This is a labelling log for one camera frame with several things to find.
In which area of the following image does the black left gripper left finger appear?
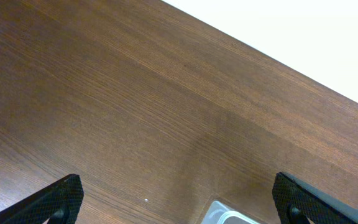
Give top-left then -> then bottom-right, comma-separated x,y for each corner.
0,174 -> 84,224

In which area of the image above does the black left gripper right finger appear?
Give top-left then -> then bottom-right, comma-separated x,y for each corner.
272,172 -> 358,224

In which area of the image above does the clear plastic container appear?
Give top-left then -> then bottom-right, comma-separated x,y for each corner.
201,200 -> 259,224

